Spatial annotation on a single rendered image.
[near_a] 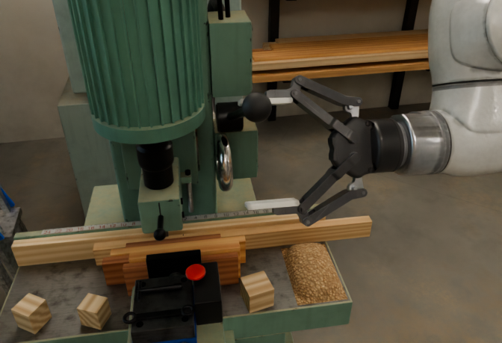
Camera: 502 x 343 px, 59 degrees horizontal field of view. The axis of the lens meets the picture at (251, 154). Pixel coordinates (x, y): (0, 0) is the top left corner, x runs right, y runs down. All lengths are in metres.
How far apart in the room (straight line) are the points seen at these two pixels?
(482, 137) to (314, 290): 0.37
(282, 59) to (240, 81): 1.85
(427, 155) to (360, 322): 1.41
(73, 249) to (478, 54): 0.75
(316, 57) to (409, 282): 1.40
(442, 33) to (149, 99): 0.41
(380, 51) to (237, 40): 2.16
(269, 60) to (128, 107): 2.13
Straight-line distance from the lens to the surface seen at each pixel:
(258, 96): 0.50
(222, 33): 0.86
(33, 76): 3.22
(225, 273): 0.81
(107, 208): 1.21
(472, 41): 0.65
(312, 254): 0.84
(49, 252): 0.93
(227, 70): 0.88
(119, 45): 0.60
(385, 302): 2.06
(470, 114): 0.65
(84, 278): 0.90
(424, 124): 0.63
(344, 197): 0.61
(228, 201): 1.18
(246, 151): 0.95
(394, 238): 2.37
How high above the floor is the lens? 1.52
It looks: 32 degrees down
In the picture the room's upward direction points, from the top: straight up
